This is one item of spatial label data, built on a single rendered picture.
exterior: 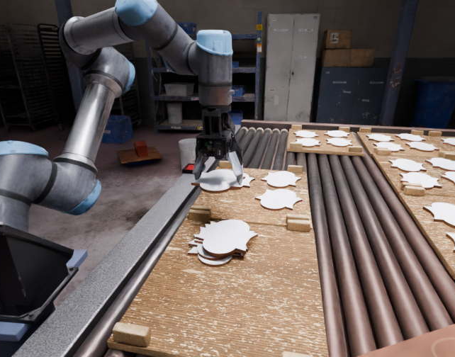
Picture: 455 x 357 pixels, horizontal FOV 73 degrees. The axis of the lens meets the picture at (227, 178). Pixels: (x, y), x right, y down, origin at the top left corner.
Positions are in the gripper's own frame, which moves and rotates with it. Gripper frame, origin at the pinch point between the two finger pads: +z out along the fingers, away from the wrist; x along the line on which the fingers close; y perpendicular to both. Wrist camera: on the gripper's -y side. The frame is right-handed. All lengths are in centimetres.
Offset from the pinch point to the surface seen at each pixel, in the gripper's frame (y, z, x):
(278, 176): -33.4, 11.7, 14.6
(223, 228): 9.5, 8.4, 3.2
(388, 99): -422, 42, 154
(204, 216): 2.2, 10.1, -3.7
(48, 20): -472, -73, -426
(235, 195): -16.1, 12.2, 1.6
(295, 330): 33.1, 11.3, 20.7
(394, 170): -51, 13, 59
